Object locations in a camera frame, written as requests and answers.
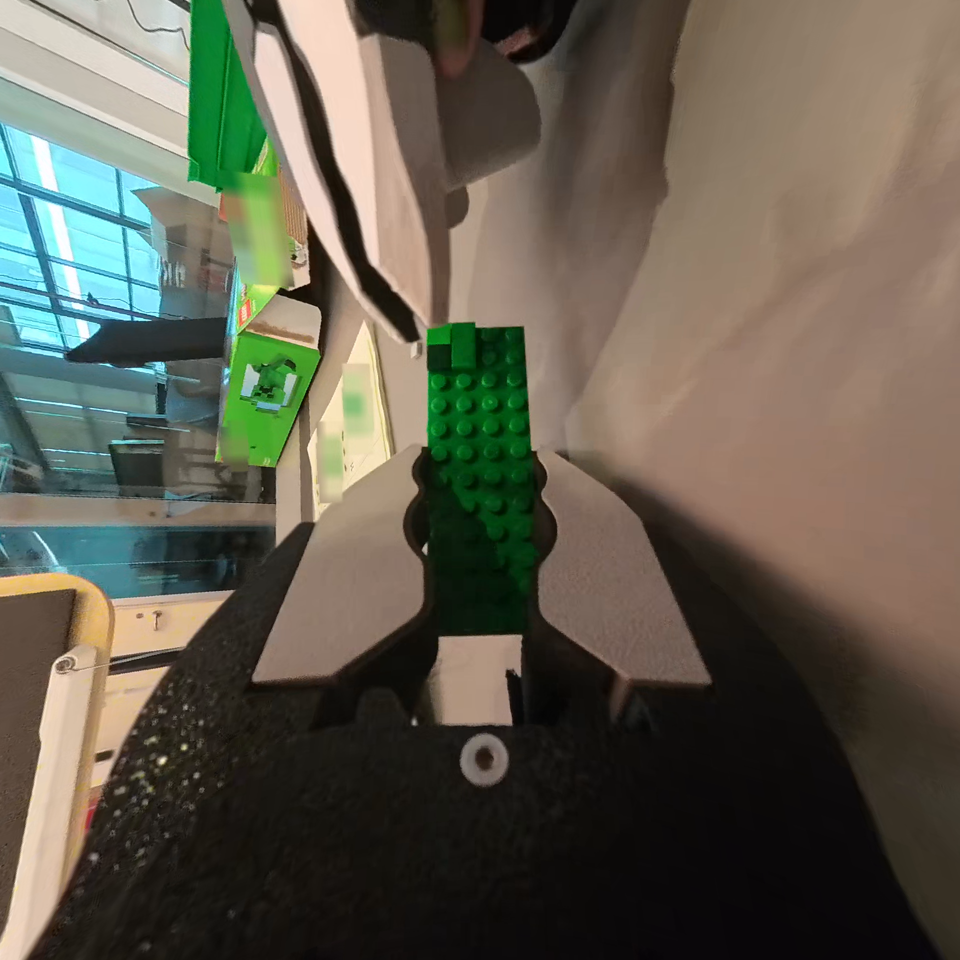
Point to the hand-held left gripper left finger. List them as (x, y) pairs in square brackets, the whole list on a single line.
[(338, 600)]

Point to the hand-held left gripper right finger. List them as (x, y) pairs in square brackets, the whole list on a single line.
[(623, 600)]

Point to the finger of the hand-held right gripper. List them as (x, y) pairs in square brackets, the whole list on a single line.
[(278, 75), (390, 150)]

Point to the green studded brick plate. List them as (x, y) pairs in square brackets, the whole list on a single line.
[(488, 480)]

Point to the small dark green brick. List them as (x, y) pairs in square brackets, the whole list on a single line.
[(440, 357)]

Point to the green plastic bin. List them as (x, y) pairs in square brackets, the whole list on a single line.
[(225, 90)]

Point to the building instruction booklet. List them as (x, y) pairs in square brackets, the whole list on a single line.
[(357, 420)]

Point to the green brick set box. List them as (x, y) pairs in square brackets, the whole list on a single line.
[(267, 383)]

